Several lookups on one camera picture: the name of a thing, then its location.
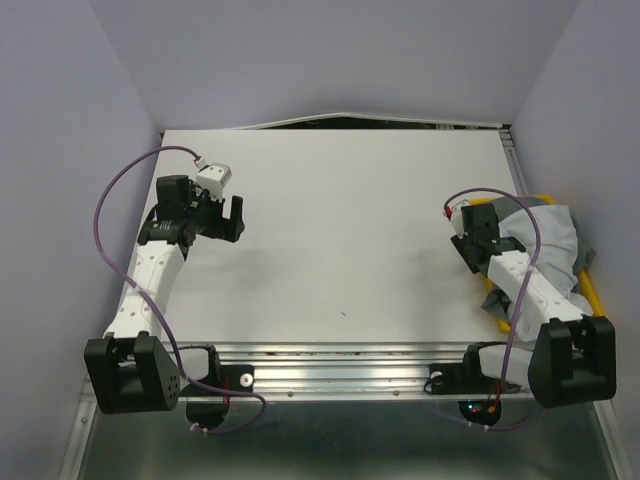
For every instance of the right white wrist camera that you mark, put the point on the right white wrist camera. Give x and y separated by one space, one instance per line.
454 215

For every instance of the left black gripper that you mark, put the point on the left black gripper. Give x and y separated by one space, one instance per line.
224 228

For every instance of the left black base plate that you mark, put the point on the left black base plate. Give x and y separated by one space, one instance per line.
210 414

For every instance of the yellow plastic bin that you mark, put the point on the yellow plastic bin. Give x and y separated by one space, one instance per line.
592 290

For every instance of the white skirt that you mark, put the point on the white skirt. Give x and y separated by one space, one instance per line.
542 282

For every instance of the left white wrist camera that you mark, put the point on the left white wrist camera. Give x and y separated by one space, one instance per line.
213 178

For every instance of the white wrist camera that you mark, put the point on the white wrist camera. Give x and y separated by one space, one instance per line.
454 215
213 178

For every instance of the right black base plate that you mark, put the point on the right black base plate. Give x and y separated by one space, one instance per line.
482 404

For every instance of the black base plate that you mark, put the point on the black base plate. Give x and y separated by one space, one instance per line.
482 404
210 414

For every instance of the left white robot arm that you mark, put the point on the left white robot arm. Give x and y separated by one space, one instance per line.
131 371

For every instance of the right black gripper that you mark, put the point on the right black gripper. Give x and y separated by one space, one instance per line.
460 244

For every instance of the aluminium rail frame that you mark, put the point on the aluminium rail frame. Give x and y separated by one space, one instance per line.
341 293

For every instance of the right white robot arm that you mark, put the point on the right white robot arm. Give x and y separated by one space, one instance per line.
559 350

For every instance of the grey skirt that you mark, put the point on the grey skirt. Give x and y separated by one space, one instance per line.
510 205

